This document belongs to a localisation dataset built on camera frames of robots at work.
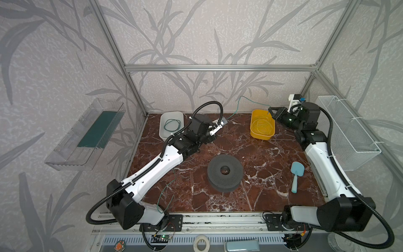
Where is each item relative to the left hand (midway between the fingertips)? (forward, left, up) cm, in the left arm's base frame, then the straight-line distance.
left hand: (212, 119), depth 75 cm
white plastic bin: (+22, +30, -30) cm, 48 cm away
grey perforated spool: (-14, -8, -31) cm, 35 cm away
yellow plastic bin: (+10, -28, -26) cm, 40 cm away
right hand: (+6, -28, +6) cm, 29 cm away
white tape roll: (-45, +4, -30) cm, 54 cm away
